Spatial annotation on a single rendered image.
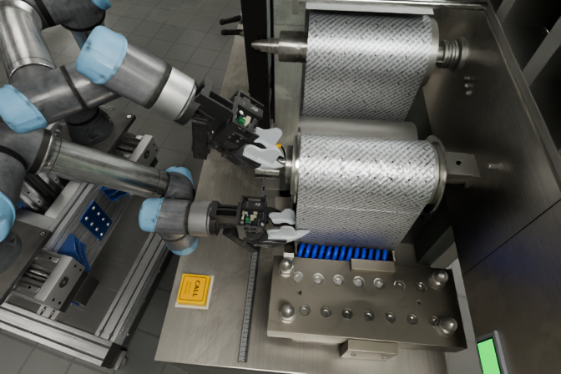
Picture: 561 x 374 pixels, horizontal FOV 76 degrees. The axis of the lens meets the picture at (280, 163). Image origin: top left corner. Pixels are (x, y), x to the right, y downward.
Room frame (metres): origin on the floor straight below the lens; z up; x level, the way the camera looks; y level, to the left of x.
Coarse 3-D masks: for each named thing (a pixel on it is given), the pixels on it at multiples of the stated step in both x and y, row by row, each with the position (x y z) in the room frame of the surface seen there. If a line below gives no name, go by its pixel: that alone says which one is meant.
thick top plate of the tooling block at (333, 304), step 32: (288, 288) 0.23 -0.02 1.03; (320, 288) 0.23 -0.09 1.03; (352, 288) 0.23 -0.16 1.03; (384, 288) 0.23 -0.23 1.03; (416, 288) 0.23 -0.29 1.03; (448, 288) 0.23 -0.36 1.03; (320, 320) 0.16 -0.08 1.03; (352, 320) 0.16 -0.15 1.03; (384, 320) 0.16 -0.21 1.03; (416, 320) 0.16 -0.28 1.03
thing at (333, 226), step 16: (304, 208) 0.33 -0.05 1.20; (320, 208) 0.33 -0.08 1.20; (336, 208) 0.33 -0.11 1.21; (304, 224) 0.33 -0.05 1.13; (320, 224) 0.33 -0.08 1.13; (336, 224) 0.33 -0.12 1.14; (352, 224) 0.33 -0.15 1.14; (368, 224) 0.32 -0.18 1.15; (384, 224) 0.32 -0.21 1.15; (400, 224) 0.32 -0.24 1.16; (304, 240) 0.33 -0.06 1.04; (320, 240) 0.33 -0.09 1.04; (336, 240) 0.33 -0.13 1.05; (352, 240) 0.33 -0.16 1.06; (368, 240) 0.32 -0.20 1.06; (384, 240) 0.32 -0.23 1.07; (400, 240) 0.32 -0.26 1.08
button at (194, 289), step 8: (184, 280) 0.28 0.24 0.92; (192, 280) 0.28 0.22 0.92; (200, 280) 0.28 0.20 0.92; (208, 280) 0.28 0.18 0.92; (184, 288) 0.26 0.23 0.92; (192, 288) 0.26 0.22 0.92; (200, 288) 0.26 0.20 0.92; (208, 288) 0.26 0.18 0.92; (184, 296) 0.24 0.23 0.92; (192, 296) 0.24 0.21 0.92; (200, 296) 0.24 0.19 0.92; (184, 304) 0.23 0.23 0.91; (192, 304) 0.22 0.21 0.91; (200, 304) 0.22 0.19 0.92
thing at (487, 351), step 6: (486, 342) 0.10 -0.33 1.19; (492, 342) 0.09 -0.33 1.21; (480, 348) 0.09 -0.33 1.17; (486, 348) 0.09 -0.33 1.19; (492, 348) 0.09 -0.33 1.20; (480, 354) 0.08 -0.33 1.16; (486, 354) 0.08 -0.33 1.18; (492, 354) 0.08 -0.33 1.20; (486, 360) 0.07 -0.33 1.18; (492, 360) 0.07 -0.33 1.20; (486, 366) 0.07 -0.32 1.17; (492, 366) 0.06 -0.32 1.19; (486, 372) 0.06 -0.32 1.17; (492, 372) 0.06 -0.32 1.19; (498, 372) 0.05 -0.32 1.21
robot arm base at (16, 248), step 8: (8, 240) 0.41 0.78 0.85; (16, 240) 0.42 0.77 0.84; (0, 248) 0.38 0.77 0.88; (8, 248) 0.39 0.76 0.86; (16, 248) 0.40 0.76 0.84; (0, 256) 0.36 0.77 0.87; (8, 256) 0.37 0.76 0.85; (16, 256) 0.38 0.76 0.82; (0, 264) 0.35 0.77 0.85; (8, 264) 0.35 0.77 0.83; (0, 272) 0.33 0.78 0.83
